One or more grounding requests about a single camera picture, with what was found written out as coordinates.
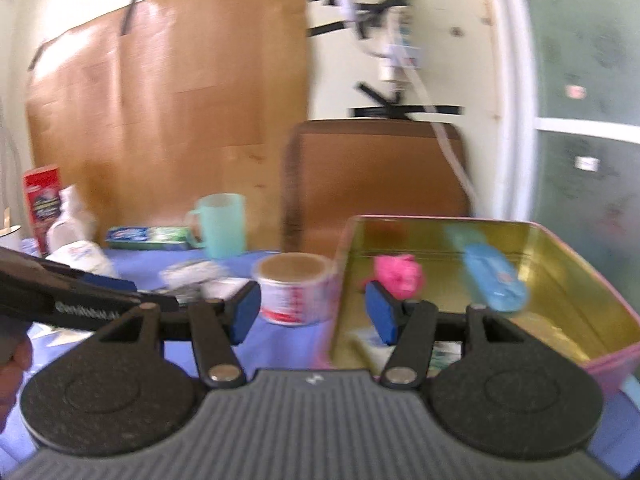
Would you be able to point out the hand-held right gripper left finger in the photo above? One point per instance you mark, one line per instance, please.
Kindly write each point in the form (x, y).
(246, 315)

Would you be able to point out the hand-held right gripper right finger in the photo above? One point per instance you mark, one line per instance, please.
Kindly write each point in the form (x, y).
(380, 312)

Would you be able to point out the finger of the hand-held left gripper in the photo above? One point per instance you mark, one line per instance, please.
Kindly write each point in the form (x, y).
(107, 282)

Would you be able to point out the pink plush toy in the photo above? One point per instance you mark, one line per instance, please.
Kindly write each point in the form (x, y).
(397, 275)

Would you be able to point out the blue oval case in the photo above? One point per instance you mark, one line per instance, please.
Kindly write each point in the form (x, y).
(492, 275)

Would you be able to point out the pink biscuit tin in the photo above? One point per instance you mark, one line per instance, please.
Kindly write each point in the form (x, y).
(550, 260)

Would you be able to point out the person's left hand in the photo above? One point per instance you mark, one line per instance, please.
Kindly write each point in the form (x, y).
(12, 365)

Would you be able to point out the white tissue packet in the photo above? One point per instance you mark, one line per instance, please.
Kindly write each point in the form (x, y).
(82, 255)

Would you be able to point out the blue printed tablecloth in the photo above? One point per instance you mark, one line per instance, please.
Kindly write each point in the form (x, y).
(280, 345)

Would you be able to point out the round red white can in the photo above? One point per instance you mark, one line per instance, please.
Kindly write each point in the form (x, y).
(295, 300)

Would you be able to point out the blue green toothpaste box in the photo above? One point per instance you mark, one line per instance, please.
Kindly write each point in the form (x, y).
(150, 236)

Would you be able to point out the crumpled clear plastic bag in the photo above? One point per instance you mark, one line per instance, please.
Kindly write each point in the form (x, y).
(72, 215)

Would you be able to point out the teal plastic cup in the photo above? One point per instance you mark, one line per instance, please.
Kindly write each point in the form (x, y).
(222, 225)

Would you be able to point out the red snack box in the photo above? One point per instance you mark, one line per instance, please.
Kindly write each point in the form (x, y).
(42, 200)

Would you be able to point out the brown woven chair back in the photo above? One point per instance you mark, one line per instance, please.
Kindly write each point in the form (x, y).
(375, 175)

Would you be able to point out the wood-pattern sheet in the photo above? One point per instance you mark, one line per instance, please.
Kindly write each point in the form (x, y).
(175, 110)

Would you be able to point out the long black tape strip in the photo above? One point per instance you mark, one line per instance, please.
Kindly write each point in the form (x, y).
(430, 111)

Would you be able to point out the white power strip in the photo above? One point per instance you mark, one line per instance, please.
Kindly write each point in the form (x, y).
(395, 55)

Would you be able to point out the frosted glass door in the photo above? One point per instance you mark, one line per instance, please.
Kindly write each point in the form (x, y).
(585, 60)

